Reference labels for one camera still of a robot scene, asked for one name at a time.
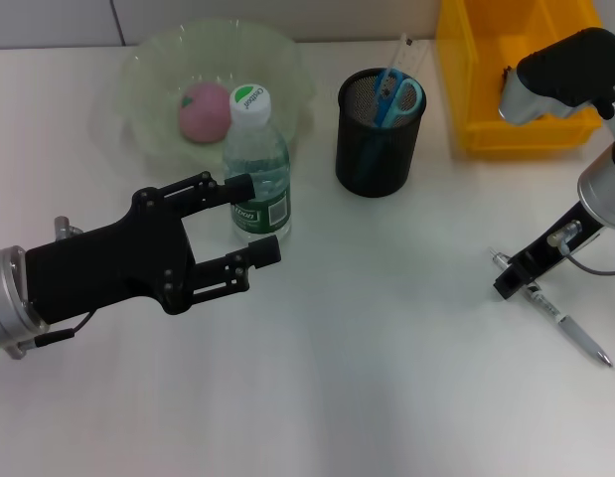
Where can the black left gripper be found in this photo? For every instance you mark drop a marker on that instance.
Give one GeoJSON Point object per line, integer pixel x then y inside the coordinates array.
{"type": "Point", "coordinates": [108, 268]}

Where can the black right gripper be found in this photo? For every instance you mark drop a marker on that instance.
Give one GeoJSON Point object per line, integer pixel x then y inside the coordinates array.
{"type": "Point", "coordinates": [550, 248]}

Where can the clear green-label water bottle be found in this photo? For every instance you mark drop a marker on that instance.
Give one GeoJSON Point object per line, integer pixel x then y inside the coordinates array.
{"type": "Point", "coordinates": [257, 149]}

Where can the silver clear pen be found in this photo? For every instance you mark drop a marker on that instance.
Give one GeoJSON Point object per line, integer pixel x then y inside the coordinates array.
{"type": "Point", "coordinates": [580, 335]}

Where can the pink toy peach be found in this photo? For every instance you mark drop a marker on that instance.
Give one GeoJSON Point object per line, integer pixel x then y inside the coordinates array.
{"type": "Point", "coordinates": [205, 116]}

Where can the blue scissors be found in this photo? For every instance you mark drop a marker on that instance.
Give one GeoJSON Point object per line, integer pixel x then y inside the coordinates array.
{"type": "Point", "coordinates": [394, 107]}

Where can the green plastic wrapper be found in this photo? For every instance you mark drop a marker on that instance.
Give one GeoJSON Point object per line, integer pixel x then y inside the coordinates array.
{"type": "Point", "coordinates": [506, 74]}

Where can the transparent plastic ruler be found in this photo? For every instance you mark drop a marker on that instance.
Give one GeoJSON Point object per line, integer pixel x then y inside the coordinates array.
{"type": "Point", "coordinates": [406, 57]}

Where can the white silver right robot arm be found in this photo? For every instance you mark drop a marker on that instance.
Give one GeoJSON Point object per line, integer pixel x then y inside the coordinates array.
{"type": "Point", "coordinates": [605, 184]}

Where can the black mesh pen holder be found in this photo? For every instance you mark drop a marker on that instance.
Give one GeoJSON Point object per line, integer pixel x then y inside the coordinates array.
{"type": "Point", "coordinates": [386, 169]}

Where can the translucent green fruit plate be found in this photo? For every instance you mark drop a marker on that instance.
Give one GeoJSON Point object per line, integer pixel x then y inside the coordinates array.
{"type": "Point", "coordinates": [212, 54]}

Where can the yellow plastic bin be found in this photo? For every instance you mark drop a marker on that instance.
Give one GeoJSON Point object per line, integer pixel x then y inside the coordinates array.
{"type": "Point", "coordinates": [476, 74]}

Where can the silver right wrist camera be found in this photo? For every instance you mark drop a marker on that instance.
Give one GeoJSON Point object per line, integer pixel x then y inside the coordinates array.
{"type": "Point", "coordinates": [560, 69]}

